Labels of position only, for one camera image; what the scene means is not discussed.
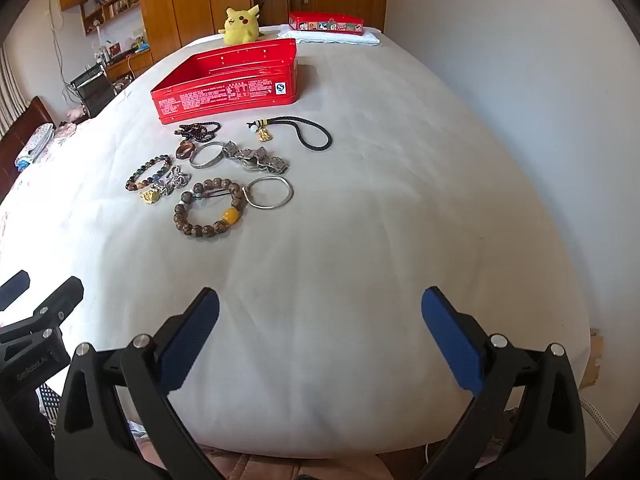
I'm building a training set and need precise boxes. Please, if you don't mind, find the silver chain pendant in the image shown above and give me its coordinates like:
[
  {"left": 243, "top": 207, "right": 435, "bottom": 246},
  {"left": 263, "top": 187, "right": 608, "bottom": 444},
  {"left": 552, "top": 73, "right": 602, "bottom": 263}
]
[{"left": 159, "top": 166, "right": 192, "bottom": 195}]

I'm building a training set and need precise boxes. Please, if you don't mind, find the yellow plush toy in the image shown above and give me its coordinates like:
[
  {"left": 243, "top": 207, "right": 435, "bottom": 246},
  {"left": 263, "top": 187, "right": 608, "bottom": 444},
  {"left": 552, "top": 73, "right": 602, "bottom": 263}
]
[{"left": 218, "top": 4, "right": 266, "bottom": 46}]

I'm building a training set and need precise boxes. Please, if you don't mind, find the wide silver bangle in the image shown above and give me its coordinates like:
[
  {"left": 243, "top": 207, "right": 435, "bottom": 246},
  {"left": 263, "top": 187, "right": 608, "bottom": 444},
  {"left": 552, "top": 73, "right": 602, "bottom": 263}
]
[{"left": 188, "top": 143, "right": 227, "bottom": 169}]

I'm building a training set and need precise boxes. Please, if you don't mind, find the white folded lace cloth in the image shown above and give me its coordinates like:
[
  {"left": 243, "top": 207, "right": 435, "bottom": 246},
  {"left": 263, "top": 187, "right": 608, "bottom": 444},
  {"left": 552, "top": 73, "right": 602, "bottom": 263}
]
[{"left": 276, "top": 25, "right": 383, "bottom": 47}]

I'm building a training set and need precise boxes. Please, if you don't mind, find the patterned pillow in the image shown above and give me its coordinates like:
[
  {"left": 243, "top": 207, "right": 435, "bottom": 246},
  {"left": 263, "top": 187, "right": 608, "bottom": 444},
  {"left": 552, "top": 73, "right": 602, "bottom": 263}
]
[{"left": 14, "top": 122, "right": 56, "bottom": 170}]

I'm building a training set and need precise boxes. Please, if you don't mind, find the multicolour bead bracelet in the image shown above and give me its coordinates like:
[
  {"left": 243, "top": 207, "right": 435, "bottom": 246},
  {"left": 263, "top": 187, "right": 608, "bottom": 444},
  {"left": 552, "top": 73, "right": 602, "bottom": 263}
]
[{"left": 124, "top": 154, "right": 172, "bottom": 192}]

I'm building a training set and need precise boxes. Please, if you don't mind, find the wooden wardrobe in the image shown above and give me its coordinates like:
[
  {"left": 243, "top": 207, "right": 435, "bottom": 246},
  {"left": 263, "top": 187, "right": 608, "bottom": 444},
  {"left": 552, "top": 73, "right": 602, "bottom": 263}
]
[{"left": 134, "top": 0, "right": 253, "bottom": 66}]

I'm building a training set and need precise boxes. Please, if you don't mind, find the black cord gold charm keychain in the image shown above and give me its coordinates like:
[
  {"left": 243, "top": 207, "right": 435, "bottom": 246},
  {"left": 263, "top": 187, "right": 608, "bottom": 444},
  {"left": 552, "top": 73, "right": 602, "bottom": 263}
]
[{"left": 246, "top": 116, "right": 333, "bottom": 153}]

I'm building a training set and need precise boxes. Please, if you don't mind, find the thin silver bangle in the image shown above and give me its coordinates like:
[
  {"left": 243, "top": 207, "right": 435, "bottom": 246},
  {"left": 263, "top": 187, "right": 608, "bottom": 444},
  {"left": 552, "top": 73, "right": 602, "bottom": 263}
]
[{"left": 243, "top": 175, "right": 295, "bottom": 210}]

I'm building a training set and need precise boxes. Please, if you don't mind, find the wooden desk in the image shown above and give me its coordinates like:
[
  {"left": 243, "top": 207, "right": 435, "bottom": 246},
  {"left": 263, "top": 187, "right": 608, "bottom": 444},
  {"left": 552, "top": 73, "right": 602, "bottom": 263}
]
[{"left": 97, "top": 47, "right": 156, "bottom": 83}]

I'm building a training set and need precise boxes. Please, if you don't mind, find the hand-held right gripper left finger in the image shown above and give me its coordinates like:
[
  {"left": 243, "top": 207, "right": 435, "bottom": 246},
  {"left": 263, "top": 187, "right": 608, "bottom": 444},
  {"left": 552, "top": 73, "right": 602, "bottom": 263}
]
[{"left": 54, "top": 287, "right": 221, "bottom": 480}]

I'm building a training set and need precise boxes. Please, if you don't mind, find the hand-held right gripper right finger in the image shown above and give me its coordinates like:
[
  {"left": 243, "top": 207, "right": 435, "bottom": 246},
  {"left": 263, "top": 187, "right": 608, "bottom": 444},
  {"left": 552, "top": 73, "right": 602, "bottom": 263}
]
[{"left": 420, "top": 286, "right": 587, "bottom": 480}]

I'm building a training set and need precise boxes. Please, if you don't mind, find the cardboard piece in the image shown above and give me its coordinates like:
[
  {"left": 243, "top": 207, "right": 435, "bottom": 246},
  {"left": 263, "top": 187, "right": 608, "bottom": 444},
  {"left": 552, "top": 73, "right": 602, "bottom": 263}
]
[{"left": 577, "top": 327, "right": 604, "bottom": 388}]

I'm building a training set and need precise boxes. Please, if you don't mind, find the wooden bead bracelet amber bead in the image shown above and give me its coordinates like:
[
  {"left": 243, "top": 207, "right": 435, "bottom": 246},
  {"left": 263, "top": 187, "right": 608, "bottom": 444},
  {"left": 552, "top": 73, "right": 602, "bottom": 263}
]
[{"left": 173, "top": 178, "right": 247, "bottom": 240}]

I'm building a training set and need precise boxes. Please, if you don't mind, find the red tin box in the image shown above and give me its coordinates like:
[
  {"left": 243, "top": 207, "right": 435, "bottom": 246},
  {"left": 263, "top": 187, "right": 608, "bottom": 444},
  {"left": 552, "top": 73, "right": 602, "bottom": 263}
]
[{"left": 150, "top": 38, "right": 299, "bottom": 126}]

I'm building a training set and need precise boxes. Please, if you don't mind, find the red cartoon print tin lid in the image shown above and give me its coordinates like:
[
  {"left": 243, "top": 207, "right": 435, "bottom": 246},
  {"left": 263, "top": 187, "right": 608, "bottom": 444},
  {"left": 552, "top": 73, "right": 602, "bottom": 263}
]
[{"left": 288, "top": 11, "right": 365, "bottom": 36}]

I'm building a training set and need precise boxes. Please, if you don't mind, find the white cable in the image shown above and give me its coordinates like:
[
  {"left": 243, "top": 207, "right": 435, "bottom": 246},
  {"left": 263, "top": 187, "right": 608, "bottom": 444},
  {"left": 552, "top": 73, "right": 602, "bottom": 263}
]
[{"left": 580, "top": 395, "right": 618, "bottom": 443}]

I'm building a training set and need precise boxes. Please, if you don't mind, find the brown headboard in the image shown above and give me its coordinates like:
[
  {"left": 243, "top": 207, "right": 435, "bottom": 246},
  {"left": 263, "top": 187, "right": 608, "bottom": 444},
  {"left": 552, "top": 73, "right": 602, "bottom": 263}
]
[{"left": 0, "top": 96, "right": 53, "bottom": 201}]

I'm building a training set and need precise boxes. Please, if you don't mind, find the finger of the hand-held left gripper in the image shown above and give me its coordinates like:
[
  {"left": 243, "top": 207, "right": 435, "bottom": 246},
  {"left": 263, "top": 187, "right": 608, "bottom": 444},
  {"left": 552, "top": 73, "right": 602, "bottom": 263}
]
[
  {"left": 0, "top": 276, "right": 84, "bottom": 333},
  {"left": 0, "top": 270, "right": 29, "bottom": 311}
]

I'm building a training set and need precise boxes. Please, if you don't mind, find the silver metal wristwatch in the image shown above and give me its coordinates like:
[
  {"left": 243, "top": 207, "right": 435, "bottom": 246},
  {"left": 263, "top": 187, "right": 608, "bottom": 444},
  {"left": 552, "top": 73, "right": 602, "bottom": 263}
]
[{"left": 223, "top": 141, "right": 290, "bottom": 177}]

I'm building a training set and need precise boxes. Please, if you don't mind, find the dark bead necklace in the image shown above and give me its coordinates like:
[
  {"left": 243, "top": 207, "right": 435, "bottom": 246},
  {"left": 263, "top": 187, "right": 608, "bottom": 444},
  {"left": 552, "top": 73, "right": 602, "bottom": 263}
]
[{"left": 174, "top": 121, "right": 222, "bottom": 143}]

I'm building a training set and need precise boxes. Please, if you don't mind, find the beige curtain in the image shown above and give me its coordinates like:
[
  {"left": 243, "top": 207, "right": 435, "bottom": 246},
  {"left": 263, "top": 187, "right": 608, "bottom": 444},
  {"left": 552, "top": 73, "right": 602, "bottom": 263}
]
[{"left": 0, "top": 42, "right": 31, "bottom": 136}]

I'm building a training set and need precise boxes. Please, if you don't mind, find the black chair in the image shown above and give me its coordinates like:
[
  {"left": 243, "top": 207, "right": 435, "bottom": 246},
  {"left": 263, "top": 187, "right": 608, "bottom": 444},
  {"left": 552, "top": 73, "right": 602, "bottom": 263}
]
[{"left": 70, "top": 65, "right": 118, "bottom": 118}]

